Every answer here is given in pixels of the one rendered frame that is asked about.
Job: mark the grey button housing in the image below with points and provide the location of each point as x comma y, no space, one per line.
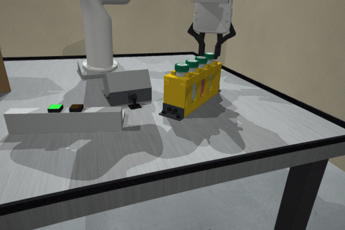
127,87

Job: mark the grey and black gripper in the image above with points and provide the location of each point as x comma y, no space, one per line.
212,18

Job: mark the black table edge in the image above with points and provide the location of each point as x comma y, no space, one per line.
52,198

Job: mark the brown cardboard box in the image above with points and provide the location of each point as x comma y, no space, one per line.
4,82

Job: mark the green screw cap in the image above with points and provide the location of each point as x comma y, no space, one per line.
209,55
201,59
181,67
192,63

